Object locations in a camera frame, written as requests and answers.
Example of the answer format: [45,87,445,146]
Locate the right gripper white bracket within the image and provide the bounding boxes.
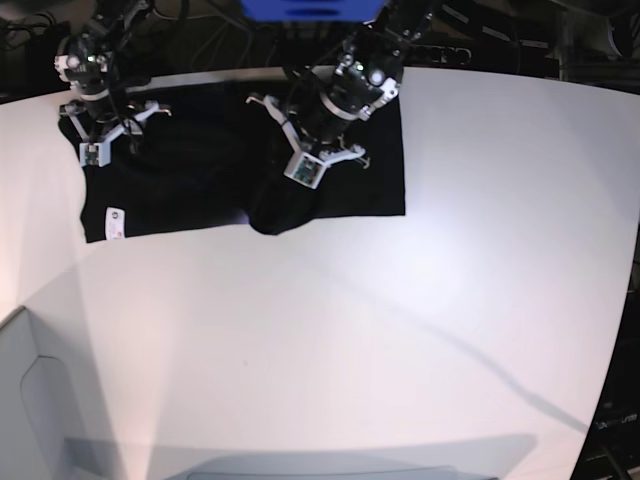
[59,89,172,168]

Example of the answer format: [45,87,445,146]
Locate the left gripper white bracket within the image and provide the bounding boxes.
[246,75,373,189]

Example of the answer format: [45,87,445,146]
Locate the black T-shirt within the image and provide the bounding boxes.
[80,81,406,243]

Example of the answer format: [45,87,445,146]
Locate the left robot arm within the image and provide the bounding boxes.
[246,1,442,190]

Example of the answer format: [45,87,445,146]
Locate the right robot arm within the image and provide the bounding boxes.
[54,1,172,167]

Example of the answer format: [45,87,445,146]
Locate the white garment label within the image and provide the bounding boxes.
[105,207,126,241]

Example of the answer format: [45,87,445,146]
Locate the blue box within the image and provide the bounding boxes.
[240,0,386,23]

